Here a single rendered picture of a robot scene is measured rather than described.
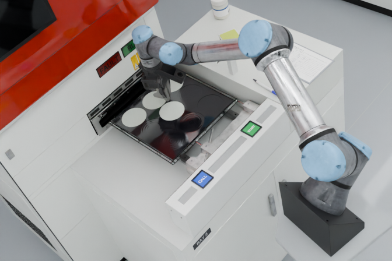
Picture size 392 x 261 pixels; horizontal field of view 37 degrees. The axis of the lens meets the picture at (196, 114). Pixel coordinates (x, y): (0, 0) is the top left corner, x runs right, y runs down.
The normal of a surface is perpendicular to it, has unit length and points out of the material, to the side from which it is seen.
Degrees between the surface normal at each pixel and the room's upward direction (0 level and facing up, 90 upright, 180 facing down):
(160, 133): 0
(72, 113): 90
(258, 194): 90
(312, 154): 50
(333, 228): 90
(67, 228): 90
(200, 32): 0
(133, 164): 0
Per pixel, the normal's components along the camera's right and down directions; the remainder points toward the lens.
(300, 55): -0.20, -0.66
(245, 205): 0.72, 0.41
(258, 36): -0.63, -0.12
